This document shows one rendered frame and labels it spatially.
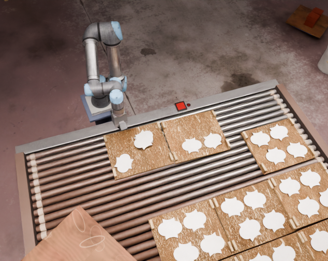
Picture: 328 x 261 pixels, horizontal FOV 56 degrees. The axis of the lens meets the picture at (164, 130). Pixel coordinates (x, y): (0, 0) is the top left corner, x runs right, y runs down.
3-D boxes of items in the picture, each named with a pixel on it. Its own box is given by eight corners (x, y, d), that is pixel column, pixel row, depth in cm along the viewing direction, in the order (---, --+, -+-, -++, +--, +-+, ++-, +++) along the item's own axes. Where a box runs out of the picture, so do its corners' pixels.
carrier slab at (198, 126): (160, 122, 226) (160, 121, 225) (211, 111, 234) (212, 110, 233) (175, 164, 208) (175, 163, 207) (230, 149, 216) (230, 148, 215)
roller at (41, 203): (34, 204, 194) (31, 201, 190) (295, 125, 236) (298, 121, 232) (35, 211, 192) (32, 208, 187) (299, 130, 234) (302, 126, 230)
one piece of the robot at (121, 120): (115, 120, 179) (118, 136, 193) (130, 115, 182) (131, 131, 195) (108, 106, 185) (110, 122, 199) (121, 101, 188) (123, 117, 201)
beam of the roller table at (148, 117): (17, 150, 216) (14, 146, 211) (272, 83, 261) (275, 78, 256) (18, 160, 212) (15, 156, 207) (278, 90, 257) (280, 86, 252)
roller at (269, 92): (28, 157, 211) (25, 154, 207) (272, 91, 254) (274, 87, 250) (28, 163, 209) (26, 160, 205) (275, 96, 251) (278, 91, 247)
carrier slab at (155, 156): (103, 136, 217) (102, 135, 216) (158, 122, 226) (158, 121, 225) (115, 180, 200) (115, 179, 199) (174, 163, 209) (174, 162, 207)
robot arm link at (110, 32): (107, 86, 234) (97, 18, 194) (127, 85, 236) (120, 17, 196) (107, 97, 226) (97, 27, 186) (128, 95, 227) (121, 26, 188)
